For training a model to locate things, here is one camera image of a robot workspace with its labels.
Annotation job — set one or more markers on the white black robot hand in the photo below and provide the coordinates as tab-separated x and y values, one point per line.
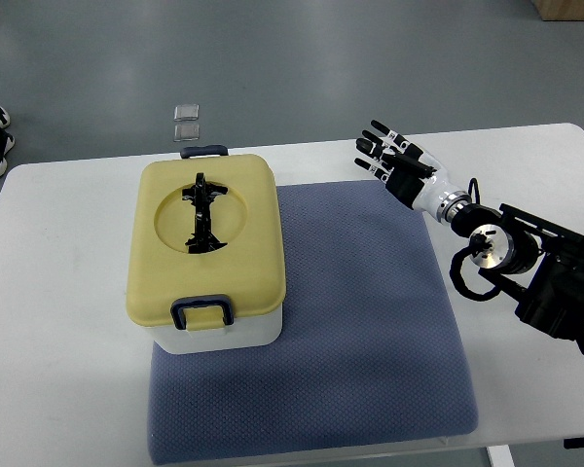
412	175

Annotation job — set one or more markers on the yellow box lid black handle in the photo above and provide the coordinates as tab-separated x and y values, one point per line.
206	246

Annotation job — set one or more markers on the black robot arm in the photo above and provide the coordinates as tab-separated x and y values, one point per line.
537	263

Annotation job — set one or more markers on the brown cardboard box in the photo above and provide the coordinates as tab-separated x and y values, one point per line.
560	10

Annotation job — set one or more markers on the white storage box base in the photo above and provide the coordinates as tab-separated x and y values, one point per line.
245	332

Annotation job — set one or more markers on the blue grey fabric cushion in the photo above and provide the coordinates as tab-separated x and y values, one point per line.
369	350

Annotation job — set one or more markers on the upper clear floor plate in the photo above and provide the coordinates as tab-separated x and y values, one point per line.
186	112

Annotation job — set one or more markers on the white table leg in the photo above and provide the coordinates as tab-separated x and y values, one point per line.
500	456

